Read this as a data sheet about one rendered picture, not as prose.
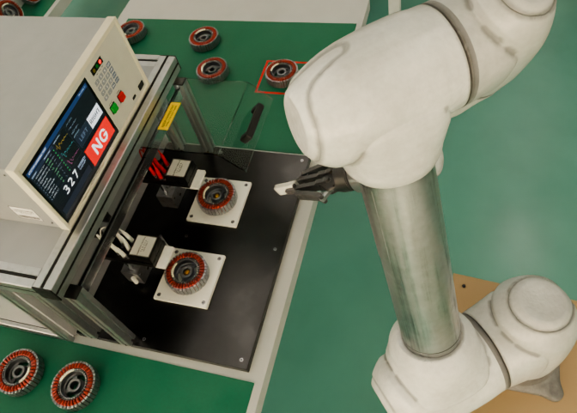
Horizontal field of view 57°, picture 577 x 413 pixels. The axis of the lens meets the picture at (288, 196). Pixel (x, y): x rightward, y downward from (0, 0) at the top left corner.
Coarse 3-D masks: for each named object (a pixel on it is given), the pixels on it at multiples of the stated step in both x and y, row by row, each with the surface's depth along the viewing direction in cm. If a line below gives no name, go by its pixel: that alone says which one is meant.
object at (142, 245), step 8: (128, 240) 135; (136, 240) 132; (144, 240) 132; (152, 240) 131; (160, 240) 132; (120, 248) 134; (136, 248) 131; (144, 248) 130; (152, 248) 130; (160, 248) 132; (168, 248) 134; (112, 256) 134; (120, 256) 133; (128, 256) 130; (136, 256) 130; (144, 256) 129; (152, 256) 130; (160, 256) 133; (168, 256) 133; (128, 264) 137; (144, 264) 131; (152, 264) 130; (160, 264) 132
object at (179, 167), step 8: (176, 160) 145; (184, 160) 145; (192, 160) 144; (168, 168) 144; (176, 168) 144; (184, 168) 143; (192, 168) 145; (152, 176) 147; (168, 176) 142; (176, 176) 142; (184, 176) 141; (192, 176) 145; (200, 176) 146; (160, 184) 146; (168, 184) 145; (176, 184) 144; (184, 184) 143; (192, 184) 145; (200, 184) 145
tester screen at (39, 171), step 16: (80, 96) 111; (80, 112) 111; (64, 128) 107; (80, 128) 112; (96, 128) 117; (48, 144) 104; (64, 144) 108; (48, 160) 104; (64, 160) 108; (80, 160) 113; (32, 176) 101; (48, 176) 105; (64, 176) 109; (80, 176) 114; (48, 192) 105; (80, 192) 114
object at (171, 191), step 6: (174, 186) 153; (162, 192) 152; (168, 192) 152; (174, 192) 152; (180, 192) 156; (162, 198) 152; (168, 198) 151; (174, 198) 152; (180, 198) 156; (162, 204) 155; (168, 204) 154; (174, 204) 154
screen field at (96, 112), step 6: (96, 108) 116; (90, 114) 115; (96, 114) 116; (90, 120) 115; (96, 120) 117; (84, 126) 113; (90, 126) 115; (78, 132) 112; (84, 132) 113; (90, 132) 115; (78, 138) 112; (84, 138) 114
